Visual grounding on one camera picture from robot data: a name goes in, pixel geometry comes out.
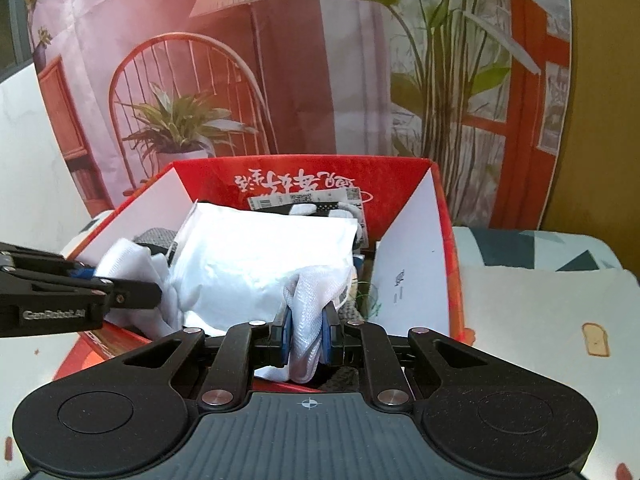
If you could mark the printed wall tapestry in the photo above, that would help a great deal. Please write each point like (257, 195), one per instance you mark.
(325, 85)

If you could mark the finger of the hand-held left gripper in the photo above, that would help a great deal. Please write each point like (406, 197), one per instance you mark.
(45, 260)
(135, 295)

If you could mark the dark window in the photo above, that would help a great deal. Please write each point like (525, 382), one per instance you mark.
(12, 20)

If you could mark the grey knit cloth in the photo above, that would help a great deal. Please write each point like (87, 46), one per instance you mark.
(157, 237)

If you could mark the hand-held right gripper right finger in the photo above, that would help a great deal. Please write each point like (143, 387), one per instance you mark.
(327, 335)

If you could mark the white padded package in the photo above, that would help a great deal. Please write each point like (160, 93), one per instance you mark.
(250, 250)

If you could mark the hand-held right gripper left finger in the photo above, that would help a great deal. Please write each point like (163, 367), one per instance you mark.
(285, 335)

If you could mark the clear plastic packet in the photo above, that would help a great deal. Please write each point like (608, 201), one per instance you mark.
(362, 300)

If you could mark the white bear printed mat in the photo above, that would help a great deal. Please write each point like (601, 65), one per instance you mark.
(525, 310)

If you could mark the wooden panel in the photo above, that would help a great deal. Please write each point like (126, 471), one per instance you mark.
(600, 135)

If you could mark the red cardboard box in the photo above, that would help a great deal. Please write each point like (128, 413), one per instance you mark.
(300, 180)

